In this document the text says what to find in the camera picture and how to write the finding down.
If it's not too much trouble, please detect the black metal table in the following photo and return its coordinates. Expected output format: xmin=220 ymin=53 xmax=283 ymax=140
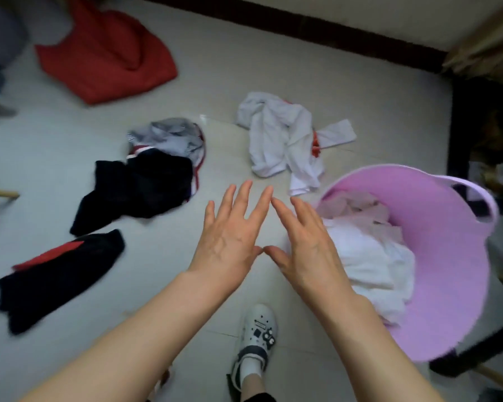
xmin=429 ymin=77 xmax=503 ymax=380

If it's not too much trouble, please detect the person's right leg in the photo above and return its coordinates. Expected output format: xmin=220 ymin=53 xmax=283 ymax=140
xmin=239 ymin=374 xmax=269 ymax=402

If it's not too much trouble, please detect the black garment red trim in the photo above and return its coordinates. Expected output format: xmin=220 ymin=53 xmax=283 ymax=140
xmin=0 ymin=228 xmax=126 ymax=336

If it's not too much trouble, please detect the person's left forearm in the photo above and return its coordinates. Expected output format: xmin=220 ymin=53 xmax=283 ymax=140
xmin=18 ymin=270 xmax=240 ymax=402

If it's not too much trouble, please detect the person's left hand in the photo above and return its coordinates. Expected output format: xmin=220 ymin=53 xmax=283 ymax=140
xmin=187 ymin=179 xmax=274 ymax=291

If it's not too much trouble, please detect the beige curtain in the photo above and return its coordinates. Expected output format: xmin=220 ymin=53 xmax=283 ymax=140
xmin=442 ymin=0 xmax=503 ymax=87

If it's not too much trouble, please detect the pink plastic laundry tub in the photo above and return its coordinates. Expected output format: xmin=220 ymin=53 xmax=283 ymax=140
xmin=310 ymin=164 xmax=500 ymax=363

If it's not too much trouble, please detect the white right clog shoe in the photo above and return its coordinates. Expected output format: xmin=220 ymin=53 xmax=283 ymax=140
xmin=230 ymin=304 xmax=279 ymax=392

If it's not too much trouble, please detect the person's right forearm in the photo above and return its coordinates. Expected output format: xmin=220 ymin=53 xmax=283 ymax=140
xmin=318 ymin=295 xmax=445 ymax=402

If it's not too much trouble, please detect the black and white striped garment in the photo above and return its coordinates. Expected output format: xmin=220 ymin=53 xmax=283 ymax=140
xmin=126 ymin=117 xmax=207 ymax=202

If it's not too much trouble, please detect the red quilted jacket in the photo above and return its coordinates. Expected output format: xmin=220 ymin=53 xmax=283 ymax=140
xmin=34 ymin=0 xmax=179 ymax=106

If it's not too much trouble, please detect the wooden stool leg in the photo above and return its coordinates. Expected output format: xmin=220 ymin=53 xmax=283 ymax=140
xmin=471 ymin=363 xmax=503 ymax=398

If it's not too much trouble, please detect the white right sock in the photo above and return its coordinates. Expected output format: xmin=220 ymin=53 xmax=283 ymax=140
xmin=239 ymin=357 xmax=265 ymax=384

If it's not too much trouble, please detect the person's right hand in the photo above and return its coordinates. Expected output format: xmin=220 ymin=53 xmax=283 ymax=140
xmin=263 ymin=195 xmax=357 ymax=317

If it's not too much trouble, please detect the dark brown baseboard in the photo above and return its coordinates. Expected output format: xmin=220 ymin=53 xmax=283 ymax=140
xmin=134 ymin=0 xmax=449 ymax=74

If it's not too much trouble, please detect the white shirt red trim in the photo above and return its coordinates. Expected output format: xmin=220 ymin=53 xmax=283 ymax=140
xmin=235 ymin=92 xmax=358 ymax=197

